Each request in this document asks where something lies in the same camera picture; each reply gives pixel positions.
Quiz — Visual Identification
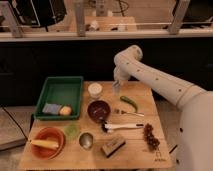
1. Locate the wooden block eraser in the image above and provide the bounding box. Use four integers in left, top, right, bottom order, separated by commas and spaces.
101, 136, 126, 158

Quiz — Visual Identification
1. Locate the yellow banana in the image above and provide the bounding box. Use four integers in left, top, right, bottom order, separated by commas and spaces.
30, 140, 59, 150

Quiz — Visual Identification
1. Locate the orange bowl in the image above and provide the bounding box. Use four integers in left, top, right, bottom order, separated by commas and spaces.
30, 127, 65, 160

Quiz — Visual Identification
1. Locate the dark red bowl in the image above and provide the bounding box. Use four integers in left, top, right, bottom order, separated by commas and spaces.
87, 100, 111, 123

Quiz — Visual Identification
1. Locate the small metal cup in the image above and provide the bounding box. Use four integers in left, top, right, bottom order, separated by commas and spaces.
79, 132, 93, 150

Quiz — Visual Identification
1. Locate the dark grape bunch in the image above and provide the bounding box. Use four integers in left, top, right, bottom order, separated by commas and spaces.
143, 123, 160, 151

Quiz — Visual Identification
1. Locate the white paper cup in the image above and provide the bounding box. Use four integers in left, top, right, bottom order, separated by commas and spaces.
88, 83, 103, 99

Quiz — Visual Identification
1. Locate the white handled brush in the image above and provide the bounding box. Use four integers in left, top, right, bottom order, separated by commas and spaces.
101, 123, 144, 133

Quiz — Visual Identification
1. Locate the black cable left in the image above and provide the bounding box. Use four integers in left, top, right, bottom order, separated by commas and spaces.
0, 105, 30, 141

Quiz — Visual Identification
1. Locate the yellow orange fruit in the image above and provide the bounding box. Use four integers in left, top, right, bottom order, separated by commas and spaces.
59, 106, 72, 116

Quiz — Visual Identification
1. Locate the black cable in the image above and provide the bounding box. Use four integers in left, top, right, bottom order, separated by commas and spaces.
0, 105, 30, 141
168, 144, 179, 155

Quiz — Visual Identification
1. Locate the blue sponge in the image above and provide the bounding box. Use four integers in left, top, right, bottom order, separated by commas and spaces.
42, 103, 62, 115

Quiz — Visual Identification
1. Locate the green plastic tray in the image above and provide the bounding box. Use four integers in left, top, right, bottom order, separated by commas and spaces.
34, 76, 84, 121

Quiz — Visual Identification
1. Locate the silver fork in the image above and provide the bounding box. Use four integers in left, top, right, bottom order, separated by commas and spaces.
114, 109, 144, 117

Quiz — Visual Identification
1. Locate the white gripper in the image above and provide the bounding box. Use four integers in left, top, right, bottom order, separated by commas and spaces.
114, 67, 130, 88

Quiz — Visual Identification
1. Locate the grey towel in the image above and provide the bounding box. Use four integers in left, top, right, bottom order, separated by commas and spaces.
112, 84, 120, 96

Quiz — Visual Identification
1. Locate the black cable right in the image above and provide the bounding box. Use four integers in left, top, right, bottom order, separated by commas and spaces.
168, 144, 179, 155

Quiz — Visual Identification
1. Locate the green chili pepper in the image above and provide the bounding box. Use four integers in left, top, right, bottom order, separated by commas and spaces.
120, 96, 138, 112

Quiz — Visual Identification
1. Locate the black monitor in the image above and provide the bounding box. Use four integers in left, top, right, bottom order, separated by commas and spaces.
9, 0, 67, 27

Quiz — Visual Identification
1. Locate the green round lid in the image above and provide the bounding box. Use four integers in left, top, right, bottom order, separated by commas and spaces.
64, 123, 80, 139

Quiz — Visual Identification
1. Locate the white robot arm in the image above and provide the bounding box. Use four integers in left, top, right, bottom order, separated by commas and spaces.
114, 45, 213, 171

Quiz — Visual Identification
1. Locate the grey floor board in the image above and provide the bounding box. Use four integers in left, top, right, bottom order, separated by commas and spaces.
0, 107, 31, 151

